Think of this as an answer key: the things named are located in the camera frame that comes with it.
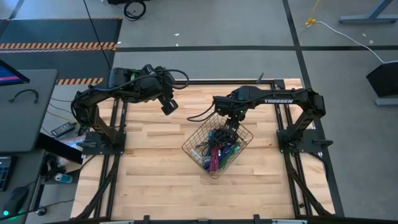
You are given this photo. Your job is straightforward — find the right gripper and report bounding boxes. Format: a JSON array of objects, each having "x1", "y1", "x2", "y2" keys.
[{"x1": 214, "y1": 93, "x2": 249, "y2": 140}]

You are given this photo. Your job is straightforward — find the thin black hanging cable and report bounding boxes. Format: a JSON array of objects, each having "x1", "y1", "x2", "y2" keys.
[{"x1": 82, "y1": 0, "x2": 113, "y2": 72}]

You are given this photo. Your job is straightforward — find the black hazard-striped floor mat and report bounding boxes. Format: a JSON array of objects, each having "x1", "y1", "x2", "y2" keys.
[{"x1": 0, "y1": 17, "x2": 123, "y2": 86}]

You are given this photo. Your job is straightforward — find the backlit black keyboard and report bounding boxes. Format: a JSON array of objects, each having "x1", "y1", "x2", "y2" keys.
[{"x1": 0, "y1": 155, "x2": 18, "y2": 192}]

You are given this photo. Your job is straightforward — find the black aluminium table frame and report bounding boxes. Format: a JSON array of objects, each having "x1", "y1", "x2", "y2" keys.
[{"x1": 74, "y1": 70, "x2": 346, "y2": 224}]

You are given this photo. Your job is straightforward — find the blue drink can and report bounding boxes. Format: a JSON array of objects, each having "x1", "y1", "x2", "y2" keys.
[{"x1": 54, "y1": 172, "x2": 74, "y2": 184}]

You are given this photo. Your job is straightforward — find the yellow cable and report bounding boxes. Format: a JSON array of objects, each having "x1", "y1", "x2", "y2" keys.
[{"x1": 305, "y1": 0, "x2": 322, "y2": 27}]

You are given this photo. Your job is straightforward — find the black computer mouse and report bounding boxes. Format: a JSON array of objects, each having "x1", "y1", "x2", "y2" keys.
[{"x1": 2, "y1": 185, "x2": 29, "y2": 218}]

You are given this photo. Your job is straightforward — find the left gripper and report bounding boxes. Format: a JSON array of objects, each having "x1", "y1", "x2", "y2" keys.
[{"x1": 135, "y1": 64, "x2": 175, "y2": 102}]

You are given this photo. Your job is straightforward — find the computer monitor with lit screen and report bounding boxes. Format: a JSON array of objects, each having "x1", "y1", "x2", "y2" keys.
[{"x1": 0, "y1": 58, "x2": 31, "y2": 86}]

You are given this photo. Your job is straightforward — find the dark keyboard desk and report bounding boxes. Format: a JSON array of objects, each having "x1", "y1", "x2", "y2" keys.
[{"x1": 0, "y1": 149, "x2": 47, "y2": 224}]

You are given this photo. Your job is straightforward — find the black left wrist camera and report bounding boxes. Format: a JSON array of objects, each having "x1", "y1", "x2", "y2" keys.
[{"x1": 160, "y1": 98, "x2": 180, "y2": 116}]

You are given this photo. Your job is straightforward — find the white floor cable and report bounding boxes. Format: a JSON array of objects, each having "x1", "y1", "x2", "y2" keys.
[{"x1": 310, "y1": 20, "x2": 398, "y2": 65}]

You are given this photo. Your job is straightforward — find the grey metal desk foot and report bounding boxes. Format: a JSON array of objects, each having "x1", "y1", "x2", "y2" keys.
[
  {"x1": 338, "y1": 0, "x2": 398, "y2": 25},
  {"x1": 374, "y1": 96, "x2": 398, "y2": 107}
]

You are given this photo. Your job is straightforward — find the black power adapter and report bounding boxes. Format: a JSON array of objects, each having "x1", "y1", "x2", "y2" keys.
[{"x1": 50, "y1": 121, "x2": 77, "y2": 138}]

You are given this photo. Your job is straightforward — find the green braided USB-C cable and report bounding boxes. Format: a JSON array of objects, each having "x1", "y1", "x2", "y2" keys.
[{"x1": 217, "y1": 142, "x2": 241, "y2": 170}]

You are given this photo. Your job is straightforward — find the gold wire mesh basket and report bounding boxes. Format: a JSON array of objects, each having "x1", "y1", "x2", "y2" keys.
[{"x1": 181, "y1": 111, "x2": 254, "y2": 180}]

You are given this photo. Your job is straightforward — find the dark grey desk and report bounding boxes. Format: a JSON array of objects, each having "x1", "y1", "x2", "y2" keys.
[{"x1": 0, "y1": 68, "x2": 59, "y2": 153}]

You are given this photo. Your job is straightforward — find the black angular box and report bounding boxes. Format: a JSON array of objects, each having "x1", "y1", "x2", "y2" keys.
[{"x1": 366, "y1": 61, "x2": 398, "y2": 98}]

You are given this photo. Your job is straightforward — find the coiled black floor cable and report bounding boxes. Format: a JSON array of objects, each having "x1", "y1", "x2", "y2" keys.
[{"x1": 123, "y1": 0, "x2": 147, "y2": 22}]

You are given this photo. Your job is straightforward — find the short black curved cable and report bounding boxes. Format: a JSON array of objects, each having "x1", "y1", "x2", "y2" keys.
[{"x1": 8, "y1": 88, "x2": 40, "y2": 105}]

